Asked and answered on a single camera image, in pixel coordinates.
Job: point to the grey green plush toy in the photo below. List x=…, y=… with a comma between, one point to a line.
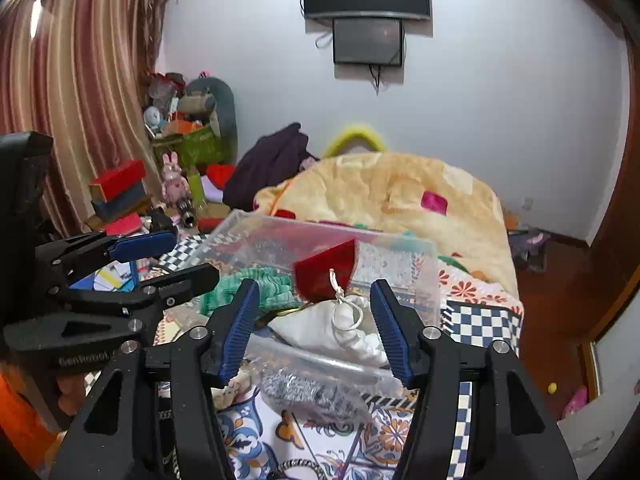
x=211, y=101

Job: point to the grey patterned plastic bag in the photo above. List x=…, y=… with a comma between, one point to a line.
x=319, y=388

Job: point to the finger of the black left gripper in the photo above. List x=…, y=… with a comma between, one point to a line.
x=65, y=262
x=84, y=317

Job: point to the striped brown curtain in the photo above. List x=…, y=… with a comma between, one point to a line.
x=78, y=71

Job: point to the colourful patchwork bed sheet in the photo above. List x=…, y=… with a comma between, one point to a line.
x=260, y=441

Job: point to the white wardrobe sliding door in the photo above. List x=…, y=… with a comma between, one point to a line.
x=603, y=436

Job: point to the person's left hand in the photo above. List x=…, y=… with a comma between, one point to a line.
x=73, y=391

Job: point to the green bottle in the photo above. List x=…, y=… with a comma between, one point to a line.
x=196, y=188

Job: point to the white drawstring pouch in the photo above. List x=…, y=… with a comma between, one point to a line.
x=341, y=328

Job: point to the clear plastic storage bin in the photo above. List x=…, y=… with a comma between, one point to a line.
x=397, y=273

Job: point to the brown wooden door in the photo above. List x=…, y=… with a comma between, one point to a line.
x=616, y=248

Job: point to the dark purple jacket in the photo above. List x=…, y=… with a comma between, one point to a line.
x=272, y=160

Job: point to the red cushion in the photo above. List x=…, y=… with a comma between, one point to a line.
x=219, y=175

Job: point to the yellow floral blanket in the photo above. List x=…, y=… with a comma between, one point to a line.
x=403, y=194

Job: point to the red book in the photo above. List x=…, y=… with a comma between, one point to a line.
x=127, y=225

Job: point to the black camera lens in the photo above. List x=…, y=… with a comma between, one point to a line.
x=186, y=213

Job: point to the red velvet pouch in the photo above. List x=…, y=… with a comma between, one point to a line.
x=312, y=275

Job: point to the small black wall monitor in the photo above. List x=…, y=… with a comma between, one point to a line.
x=368, y=41

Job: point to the red box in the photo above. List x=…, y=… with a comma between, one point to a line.
x=114, y=182

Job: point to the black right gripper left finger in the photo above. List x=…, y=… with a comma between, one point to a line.
x=151, y=413

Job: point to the green storage box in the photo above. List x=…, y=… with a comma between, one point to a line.
x=196, y=148

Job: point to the yellow fuzzy curved pillow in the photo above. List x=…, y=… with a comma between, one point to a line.
x=356, y=136

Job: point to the pink rabbit figure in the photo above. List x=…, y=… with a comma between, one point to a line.
x=175, y=187

